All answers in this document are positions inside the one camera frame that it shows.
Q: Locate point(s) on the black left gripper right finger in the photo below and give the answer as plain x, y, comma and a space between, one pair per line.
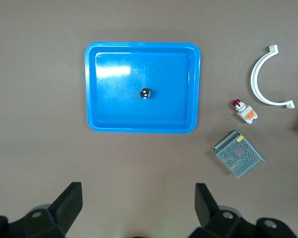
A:
211, 215

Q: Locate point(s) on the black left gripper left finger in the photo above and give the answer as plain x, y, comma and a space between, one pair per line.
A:
64, 210

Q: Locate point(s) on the small black cylindrical capacitor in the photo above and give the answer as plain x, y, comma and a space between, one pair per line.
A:
145, 93

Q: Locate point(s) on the perforated metal power supply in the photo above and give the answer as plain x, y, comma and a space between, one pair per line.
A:
238, 155

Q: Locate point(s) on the brown table mat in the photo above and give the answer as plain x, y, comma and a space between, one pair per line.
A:
39, 99

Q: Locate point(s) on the large white pipe clamp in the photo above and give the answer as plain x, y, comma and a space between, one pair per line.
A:
253, 79

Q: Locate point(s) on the blue plastic tray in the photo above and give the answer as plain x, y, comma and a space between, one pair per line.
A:
164, 74

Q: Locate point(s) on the red pushbutton switch orange base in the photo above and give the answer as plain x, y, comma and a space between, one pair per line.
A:
247, 112

